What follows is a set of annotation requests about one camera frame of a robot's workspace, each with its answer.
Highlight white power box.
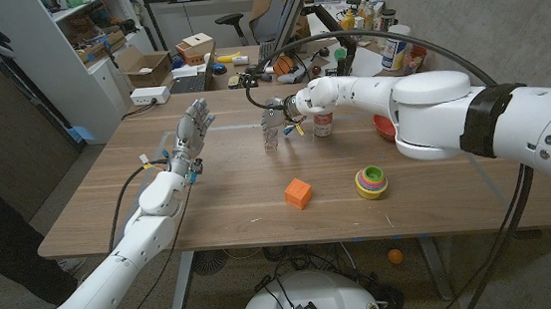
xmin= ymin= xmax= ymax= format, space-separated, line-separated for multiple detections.
xmin=129 ymin=85 xmax=173 ymax=108

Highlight small toy basketball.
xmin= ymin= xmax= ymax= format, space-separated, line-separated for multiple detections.
xmin=272 ymin=54 xmax=297 ymax=79

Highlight red bowl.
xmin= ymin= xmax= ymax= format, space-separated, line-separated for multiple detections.
xmin=371 ymin=112 xmax=399 ymax=146

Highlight black keyboard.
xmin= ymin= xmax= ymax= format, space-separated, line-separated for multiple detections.
xmin=256 ymin=40 xmax=279 ymax=67

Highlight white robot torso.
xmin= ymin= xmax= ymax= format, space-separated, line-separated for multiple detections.
xmin=235 ymin=263 xmax=384 ymax=309

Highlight grey table leg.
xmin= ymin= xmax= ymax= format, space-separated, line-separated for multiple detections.
xmin=416 ymin=232 xmax=455 ymax=304
xmin=166 ymin=249 xmax=200 ymax=309

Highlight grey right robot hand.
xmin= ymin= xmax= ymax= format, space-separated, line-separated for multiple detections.
xmin=258 ymin=95 xmax=305 ymax=145

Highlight clear plastic glasses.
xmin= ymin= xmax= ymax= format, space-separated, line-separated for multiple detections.
xmin=261 ymin=124 xmax=281 ymax=154

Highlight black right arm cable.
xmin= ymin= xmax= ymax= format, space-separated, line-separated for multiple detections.
xmin=239 ymin=14 xmax=548 ymax=309

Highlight orange block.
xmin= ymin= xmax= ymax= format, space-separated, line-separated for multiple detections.
xmin=283 ymin=176 xmax=314 ymax=212

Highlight small orange ball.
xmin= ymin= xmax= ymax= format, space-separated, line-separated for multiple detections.
xmin=387 ymin=247 xmax=406 ymax=267

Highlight open cardboard box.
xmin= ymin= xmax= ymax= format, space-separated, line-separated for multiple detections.
xmin=114 ymin=42 xmax=175 ymax=91

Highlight dark jar with black lid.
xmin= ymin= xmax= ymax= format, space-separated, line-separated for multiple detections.
xmin=373 ymin=8 xmax=400 ymax=50

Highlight computer monitor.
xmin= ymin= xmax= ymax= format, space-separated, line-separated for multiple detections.
xmin=261 ymin=0 xmax=318 ymax=69

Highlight white shelf unit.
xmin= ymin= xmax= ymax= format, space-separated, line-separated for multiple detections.
xmin=0 ymin=0 xmax=165 ymax=154

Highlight red and white soup can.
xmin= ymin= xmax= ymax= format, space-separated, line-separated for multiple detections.
xmin=311 ymin=112 xmax=336 ymax=139

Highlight black laptop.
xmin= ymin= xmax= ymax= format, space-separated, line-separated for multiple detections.
xmin=166 ymin=42 xmax=222 ymax=96

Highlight rainbow stacking cups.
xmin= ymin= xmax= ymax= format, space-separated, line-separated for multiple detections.
xmin=354 ymin=163 xmax=391 ymax=202

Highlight yellow bottle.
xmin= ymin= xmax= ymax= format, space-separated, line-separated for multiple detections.
xmin=340 ymin=9 xmax=358 ymax=35

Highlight yellow toy banana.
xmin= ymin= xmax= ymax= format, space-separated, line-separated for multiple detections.
xmin=216 ymin=51 xmax=243 ymax=65

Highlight wooden box on brick box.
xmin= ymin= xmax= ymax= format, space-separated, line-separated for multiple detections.
xmin=174 ymin=31 xmax=217 ymax=68

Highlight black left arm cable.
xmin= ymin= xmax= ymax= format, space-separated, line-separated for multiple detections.
xmin=101 ymin=157 xmax=179 ymax=253

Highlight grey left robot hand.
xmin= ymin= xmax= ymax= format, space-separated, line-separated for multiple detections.
xmin=163 ymin=97 xmax=221 ymax=177

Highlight person in dark trousers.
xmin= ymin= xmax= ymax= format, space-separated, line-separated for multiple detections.
xmin=0 ymin=147 xmax=83 ymax=309

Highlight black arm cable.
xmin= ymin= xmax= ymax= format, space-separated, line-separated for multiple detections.
xmin=101 ymin=157 xmax=179 ymax=253
xmin=239 ymin=14 xmax=548 ymax=309

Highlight white canister with blue label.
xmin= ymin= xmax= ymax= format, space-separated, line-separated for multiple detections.
xmin=378 ymin=23 xmax=415 ymax=73

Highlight office chair with tan jacket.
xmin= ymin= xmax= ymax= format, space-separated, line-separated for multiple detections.
xmin=213 ymin=0 xmax=312 ymax=50

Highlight round black floor fan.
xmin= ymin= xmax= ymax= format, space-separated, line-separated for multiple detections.
xmin=191 ymin=248 xmax=231 ymax=278

